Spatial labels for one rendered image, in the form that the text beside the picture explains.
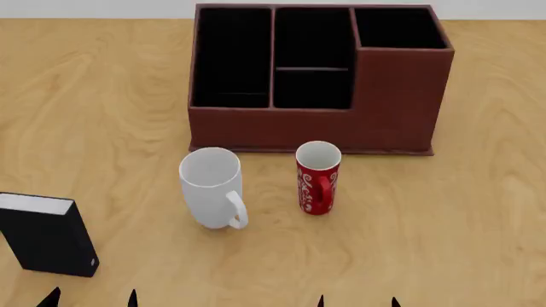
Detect brown leather desk caddy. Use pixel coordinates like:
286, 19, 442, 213
188, 3, 456, 157

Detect red patterned mug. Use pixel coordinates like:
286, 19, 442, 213
294, 141, 342, 216

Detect black book with white pages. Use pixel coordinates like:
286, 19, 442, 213
0, 192, 101, 279

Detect white ceramic mug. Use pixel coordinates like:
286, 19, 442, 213
178, 146, 249, 230

